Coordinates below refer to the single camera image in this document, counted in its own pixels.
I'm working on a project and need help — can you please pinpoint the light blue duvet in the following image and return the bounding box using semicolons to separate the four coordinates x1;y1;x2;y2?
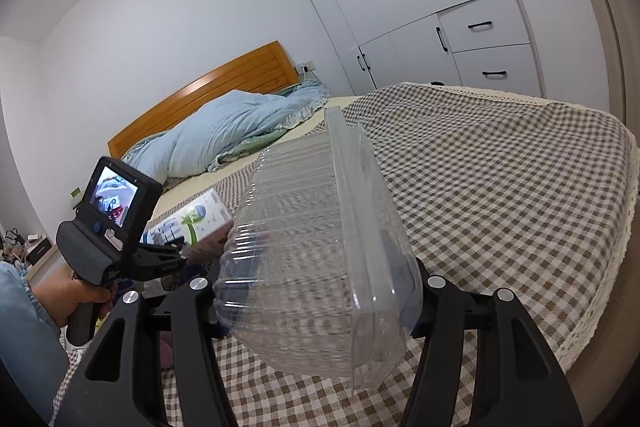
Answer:
121;79;331;180

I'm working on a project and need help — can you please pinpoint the clear plastic clamshell container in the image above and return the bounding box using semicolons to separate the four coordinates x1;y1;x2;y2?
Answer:
212;104;425;392

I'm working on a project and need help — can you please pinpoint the wooden windowsill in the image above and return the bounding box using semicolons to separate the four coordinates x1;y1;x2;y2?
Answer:
22;252;56;280

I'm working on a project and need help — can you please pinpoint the wooden headboard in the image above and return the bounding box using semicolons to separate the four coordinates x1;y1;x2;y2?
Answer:
107;41;297;160

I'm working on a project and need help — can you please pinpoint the brown checked blanket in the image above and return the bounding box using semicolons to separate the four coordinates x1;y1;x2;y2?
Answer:
55;82;640;427

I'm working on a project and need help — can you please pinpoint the black box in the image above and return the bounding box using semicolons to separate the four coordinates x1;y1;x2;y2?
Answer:
25;238;54;265

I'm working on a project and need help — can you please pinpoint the person's left forearm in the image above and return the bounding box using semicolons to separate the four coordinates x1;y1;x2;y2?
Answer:
0;261;71;425

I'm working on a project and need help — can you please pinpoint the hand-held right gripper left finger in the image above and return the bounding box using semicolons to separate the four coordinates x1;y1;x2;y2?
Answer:
54;274;240;427

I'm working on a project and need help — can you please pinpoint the white and green carton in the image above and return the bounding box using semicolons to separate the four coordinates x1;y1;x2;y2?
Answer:
145;188;234;268

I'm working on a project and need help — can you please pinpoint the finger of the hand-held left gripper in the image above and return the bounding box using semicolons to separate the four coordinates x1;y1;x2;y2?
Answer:
132;256;187;292
134;241;182;259

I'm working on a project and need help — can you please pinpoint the white wardrobe drawer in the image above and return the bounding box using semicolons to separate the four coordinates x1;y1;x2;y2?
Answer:
452;44;544;96
437;0;531;54

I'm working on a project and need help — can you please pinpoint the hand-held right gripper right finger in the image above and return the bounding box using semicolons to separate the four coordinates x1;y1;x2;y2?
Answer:
400;257;583;427

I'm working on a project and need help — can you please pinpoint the person's left hand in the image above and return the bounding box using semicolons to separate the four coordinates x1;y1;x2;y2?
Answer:
31;279;118;329

